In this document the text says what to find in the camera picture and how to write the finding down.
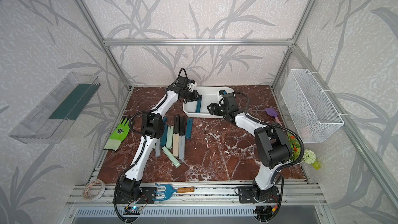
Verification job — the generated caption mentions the teal pruning pliers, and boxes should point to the teal pruning pliers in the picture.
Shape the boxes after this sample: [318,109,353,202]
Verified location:
[160,124,169,147]
[195,95,202,113]
[186,118,193,140]

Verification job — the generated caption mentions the black pruning pliers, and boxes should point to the black pruning pliers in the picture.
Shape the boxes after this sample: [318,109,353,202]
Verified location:
[173,115,180,134]
[179,116,186,136]

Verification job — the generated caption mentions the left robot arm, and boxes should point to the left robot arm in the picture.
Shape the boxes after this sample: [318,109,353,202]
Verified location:
[114,76,202,201]

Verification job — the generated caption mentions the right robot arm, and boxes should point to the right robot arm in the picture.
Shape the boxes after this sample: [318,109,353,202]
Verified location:
[207,90,305,203]

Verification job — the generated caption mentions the white rectangular storage box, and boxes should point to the white rectangular storage box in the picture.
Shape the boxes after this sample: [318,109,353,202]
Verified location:
[183,86,234,119]

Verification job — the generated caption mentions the mint pruning pliers upright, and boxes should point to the mint pruning pliers upright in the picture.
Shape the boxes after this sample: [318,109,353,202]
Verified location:
[166,126,174,149]

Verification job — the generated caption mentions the beige pruning pliers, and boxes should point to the beige pruning pliers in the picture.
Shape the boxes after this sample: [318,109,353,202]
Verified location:
[173,133,179,158]

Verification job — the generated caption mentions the grey-blue pruning pliers right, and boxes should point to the grey-blue pruning pliers right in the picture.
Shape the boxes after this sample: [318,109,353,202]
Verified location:
[178,135,186,160]

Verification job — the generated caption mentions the grey pruning pliers left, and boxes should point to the grey pruning pliers left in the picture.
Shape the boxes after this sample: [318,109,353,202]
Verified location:
[155,139,161,157]

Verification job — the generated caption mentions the purple pink silicone spatula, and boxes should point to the purple pink silicone spatula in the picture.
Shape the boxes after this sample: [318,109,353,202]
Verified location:
[265,107,283,125]

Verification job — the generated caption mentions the green gardening glove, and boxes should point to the green gardening glove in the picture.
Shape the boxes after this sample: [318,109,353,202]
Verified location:
[104,116,130,151]

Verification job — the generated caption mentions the potted artificial flower plant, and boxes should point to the potted artificial flower plant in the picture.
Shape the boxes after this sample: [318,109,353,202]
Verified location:
[287,133,322,170]

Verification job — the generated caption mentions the blue garden hand fork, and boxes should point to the blue garden hand fork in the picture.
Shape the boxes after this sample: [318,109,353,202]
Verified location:
[153,183,195,201]

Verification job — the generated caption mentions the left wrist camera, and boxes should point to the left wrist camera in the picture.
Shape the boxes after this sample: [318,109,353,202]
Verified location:
[186,80,198,91]

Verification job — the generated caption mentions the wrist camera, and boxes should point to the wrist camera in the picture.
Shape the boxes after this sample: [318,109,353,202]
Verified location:
[186,80,198,91]
[218,89,228,101]

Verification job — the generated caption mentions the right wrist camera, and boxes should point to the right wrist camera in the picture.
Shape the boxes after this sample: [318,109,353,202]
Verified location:
[218,89,228,101]

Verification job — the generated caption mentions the white wire mesh basket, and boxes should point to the white wire mesh basket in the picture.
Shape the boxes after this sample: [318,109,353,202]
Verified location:
[281,68,344,144]

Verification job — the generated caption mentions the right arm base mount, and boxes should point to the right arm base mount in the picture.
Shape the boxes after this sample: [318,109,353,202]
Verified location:
[235,186,282,205]

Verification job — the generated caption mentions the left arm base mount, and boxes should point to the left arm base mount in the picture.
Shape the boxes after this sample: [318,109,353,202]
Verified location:
[113,187,157,205]

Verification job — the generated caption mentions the clear plastic wall shelf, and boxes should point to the clear plastic wall shelf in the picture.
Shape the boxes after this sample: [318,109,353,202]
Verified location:
[9,72,101,144]

